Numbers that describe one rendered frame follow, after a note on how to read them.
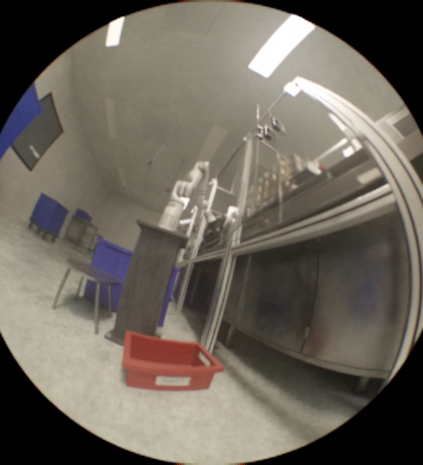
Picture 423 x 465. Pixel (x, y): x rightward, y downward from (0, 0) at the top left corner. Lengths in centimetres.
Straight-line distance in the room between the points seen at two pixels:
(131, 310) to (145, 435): 47
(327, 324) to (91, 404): 78
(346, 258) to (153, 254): 80
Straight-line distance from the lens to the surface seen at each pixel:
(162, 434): 43
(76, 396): 47
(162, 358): 63
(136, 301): 62
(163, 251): 60
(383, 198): 35
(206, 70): 240
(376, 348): 65
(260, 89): 234
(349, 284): 65
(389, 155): 42
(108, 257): 98
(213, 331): 72
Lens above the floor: 39
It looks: 20 degrees up
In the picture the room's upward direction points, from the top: 15 degrees clockwise
